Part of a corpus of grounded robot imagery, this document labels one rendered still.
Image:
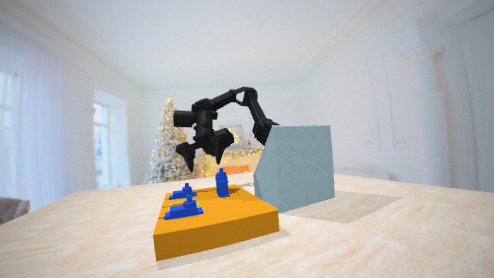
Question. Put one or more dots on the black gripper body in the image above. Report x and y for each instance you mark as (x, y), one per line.
(204, 137)

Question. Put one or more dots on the orange flat plate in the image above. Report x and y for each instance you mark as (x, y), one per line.
(192, 221)

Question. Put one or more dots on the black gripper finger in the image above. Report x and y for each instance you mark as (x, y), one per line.
(220, 144)
(188, 158)

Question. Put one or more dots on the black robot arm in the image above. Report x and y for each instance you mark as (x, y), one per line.
(205, 110)

